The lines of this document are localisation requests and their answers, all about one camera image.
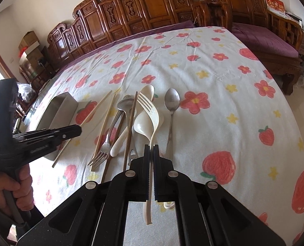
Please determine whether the dark wooden chopstick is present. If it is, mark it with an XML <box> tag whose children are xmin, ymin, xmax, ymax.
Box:
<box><xmin>100</xmin><ymin>112</ymin><xmax>127</xmax><ymax>185</ymax></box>
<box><xmin>122</xmin><ymin>92</ymin><xmax>138</xmax><ymax>172</ymax></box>

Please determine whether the cream plastic ladle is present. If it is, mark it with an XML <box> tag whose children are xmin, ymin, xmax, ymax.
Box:
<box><xmin>134</xmin><ymin>112</ymin><xmax>154</xmax><ymax>142</ymax></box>

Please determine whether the cream plastic fork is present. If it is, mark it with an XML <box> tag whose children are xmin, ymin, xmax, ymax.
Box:
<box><xmin>134</xmin><ymin>92</ymin><xmax>160</xmax><ymax>225</ymax></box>

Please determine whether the person's left hand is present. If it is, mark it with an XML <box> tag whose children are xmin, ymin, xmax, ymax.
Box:
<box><xmin>0</xmin><ymin>164</ymin><xmax>34</xmax><ymax>216</ymax></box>

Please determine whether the steel rectangular utensil tray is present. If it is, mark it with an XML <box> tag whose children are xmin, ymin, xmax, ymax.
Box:
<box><xmin>36</xmin><ymin>92</ymin><xmax>81</xmax><ymax>161</ymax></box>

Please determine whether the steel fork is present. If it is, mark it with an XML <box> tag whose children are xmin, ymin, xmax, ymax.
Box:
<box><xmin>89</xmin><ymin>110</ymin><xmax>122</xmax><ymax>168</ymax></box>

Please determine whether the cardboard boxes stack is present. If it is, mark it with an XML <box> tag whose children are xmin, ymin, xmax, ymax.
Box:
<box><xmin>18</xmin><ymin>31</ymin><xmax>46</xmax><ymax>73</ymax></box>

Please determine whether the steel spoon on right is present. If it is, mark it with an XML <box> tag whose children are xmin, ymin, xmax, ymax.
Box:
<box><xmin>164</xmin><ymin>88</ymin><xmax>180</xmax><ymax>160</ymax></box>

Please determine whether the cream plastic spoon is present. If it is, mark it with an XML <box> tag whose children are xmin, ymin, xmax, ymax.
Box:
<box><xmin>109</xmin><ymin>84</ymin><xmax>155</xmax><ymax>158</ymax></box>

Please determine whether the floral strawberry tablecloth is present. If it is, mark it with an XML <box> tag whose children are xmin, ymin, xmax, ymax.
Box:
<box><xmin>30</xmin><ymin>27</ymin><xmax>304</xmax><ymax>245</ymax></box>

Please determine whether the carved wooden bench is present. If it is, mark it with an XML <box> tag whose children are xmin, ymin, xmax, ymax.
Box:
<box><xmin>47</xmin><ymin>0</ymin><xmax>195</xmax><ymax>68</ymax></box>

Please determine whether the purple seat cushion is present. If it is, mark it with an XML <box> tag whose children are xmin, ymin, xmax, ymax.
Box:
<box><xmin>231</xmin><ymin>23</ymin><xmax>299</xmax><ymax>58</ymax></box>

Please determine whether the carved wooden armchair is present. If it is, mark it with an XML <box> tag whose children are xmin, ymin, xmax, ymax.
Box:
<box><xmin>204</xmin><ymin>0</ymin><xmax>303</xmax><ymax>95</ymax></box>

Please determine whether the red calendar card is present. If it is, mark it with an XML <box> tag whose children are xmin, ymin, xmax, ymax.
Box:
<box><xmin>265</xmin><ymin>0</ymin><xmax>285</xmax><ymax>14</ymax></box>

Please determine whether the steel spoon with holed handle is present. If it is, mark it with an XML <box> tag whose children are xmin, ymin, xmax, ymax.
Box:
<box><xmin>116</xmin><ymin>96</ymin><xmax>138</xmax><ymax>165</ymax></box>

